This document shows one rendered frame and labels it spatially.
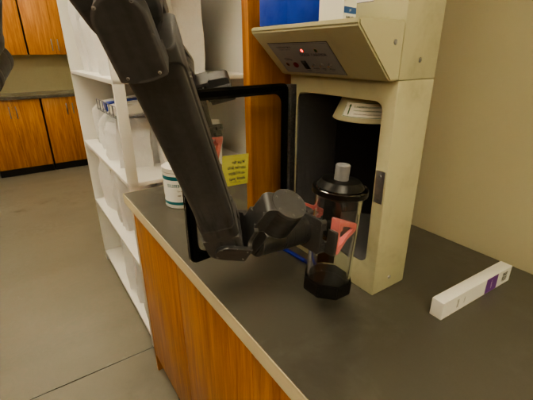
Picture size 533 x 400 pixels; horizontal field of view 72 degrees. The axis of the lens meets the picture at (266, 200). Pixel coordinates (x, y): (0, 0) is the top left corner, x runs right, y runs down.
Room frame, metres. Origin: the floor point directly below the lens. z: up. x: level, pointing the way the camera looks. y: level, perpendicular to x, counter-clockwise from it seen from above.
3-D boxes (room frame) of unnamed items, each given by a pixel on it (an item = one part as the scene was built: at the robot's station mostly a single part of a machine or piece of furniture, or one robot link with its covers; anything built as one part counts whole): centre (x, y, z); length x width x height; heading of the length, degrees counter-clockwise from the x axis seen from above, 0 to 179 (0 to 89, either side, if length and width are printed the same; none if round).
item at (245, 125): (0.85, 0.07, 1.19); 0.30 x 0.01 x 0.40; 129
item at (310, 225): (0.60, -0.05, 1.16); 0.10 x 0.07 x 0.07; 36
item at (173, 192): (1.27, 0.31, 1.02); 0.13 x 0.13 x 0.15
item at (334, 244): (0.61, -0.12, 1.15); 0.09 x 0.07 x 0.07; 126
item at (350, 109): (0.87, -0.25, 1.34); 0.18 x 0.18 x 0.05
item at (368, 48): (0.80, -0.10, 1.46); 0.32 x 0.12 x 0.10; 34
